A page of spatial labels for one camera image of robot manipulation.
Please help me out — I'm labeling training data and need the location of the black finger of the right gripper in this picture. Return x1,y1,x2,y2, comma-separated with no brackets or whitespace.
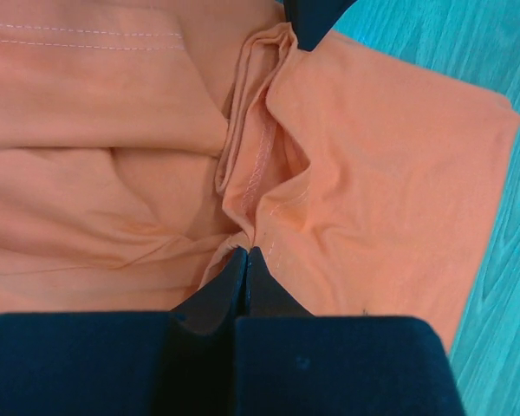
283,0,356,51

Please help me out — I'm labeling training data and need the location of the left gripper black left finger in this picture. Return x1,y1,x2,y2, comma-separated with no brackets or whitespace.
155,248,248,415

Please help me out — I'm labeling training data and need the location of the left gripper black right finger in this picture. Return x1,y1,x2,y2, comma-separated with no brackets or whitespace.
235,245,317,416

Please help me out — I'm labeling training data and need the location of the orange t-shirt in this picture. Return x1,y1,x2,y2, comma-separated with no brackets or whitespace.
0,1,520,345

